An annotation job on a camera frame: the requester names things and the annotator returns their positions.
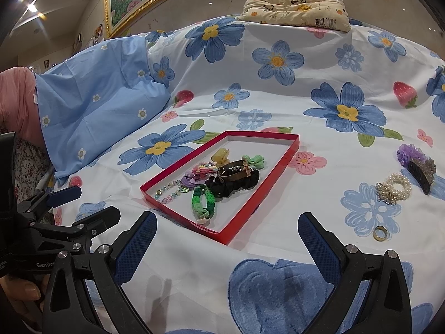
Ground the panda print cushion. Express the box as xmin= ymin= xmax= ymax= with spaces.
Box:
xmin=236 ymin=0 xmax=352 ymax=34

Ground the pink cloth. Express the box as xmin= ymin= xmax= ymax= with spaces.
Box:
xmin=0 ymin=67 xmax=46 ymax=147

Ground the light blue pillow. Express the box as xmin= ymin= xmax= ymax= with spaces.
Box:
xmin=35 ymin=36 xmax=171 ymax=187

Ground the black fabric scrunchie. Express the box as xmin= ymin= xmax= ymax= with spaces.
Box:
xmin=204 ymin=169 xmax=261 ymax=199

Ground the purple flower hair tie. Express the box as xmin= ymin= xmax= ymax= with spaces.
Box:
xmin=181 ymin=176 xmax=206 ymax=190

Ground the floral patterned clothing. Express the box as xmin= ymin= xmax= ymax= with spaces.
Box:
xmin=14 ymin=137 xmax=56 ymax=202

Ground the dark hair claw clip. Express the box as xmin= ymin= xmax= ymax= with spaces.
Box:
xmin=407 ymin=157 xmax=437 ymax=195

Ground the pearl bracelet with gold charm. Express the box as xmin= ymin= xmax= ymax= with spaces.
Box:
xmin=375 ymin=173 xmax=413 ymax=205

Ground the pastel beaded bracelet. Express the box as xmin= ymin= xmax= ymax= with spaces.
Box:
xmin=155 ymin=180 xmax=190 ymax=204

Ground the red shallow box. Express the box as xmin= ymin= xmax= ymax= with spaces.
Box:
xmin=140 ymin=130 xmax=300 ymax=246

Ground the green bow hair clip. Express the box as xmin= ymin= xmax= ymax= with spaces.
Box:
xmin=241 ymin=154 xmax=267 ymax=171

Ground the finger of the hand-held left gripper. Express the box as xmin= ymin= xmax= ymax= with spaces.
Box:
xmin=70 ymin=205 xmax=122 ymax=252
xmin=14 ymin=186 xmax=83 ymax=217

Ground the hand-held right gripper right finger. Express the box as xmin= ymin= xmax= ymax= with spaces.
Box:
xmin=297 ymin=212 xmax=412 ymax=334

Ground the gold bangle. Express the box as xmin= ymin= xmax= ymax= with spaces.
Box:
xmin=216 ymin=159 xmax=251 ymax=182

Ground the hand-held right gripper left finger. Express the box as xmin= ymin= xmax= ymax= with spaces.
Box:
xmin=41 ymin=210 xmax=159 ymax=334

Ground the green braided bracelet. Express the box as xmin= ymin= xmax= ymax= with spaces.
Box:
xmin=191 ymin=185 xmax=218 ymax=224

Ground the person's left hand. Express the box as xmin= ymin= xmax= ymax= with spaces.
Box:
xmin=0 ymin=273 xmax=51 ymax=331

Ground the yellow hair claw clip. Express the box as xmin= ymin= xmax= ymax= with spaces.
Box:
xmin=208 ymin=148 xmax=232 ymax=168

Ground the floral bedsheet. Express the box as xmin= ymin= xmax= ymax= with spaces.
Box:
xmin=52 ymin=16 xmax=445 ymax=334

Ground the purple mesh scrunchie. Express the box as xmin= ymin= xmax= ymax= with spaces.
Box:
xmin=397 ymin=144 xmax=427 ymax=167

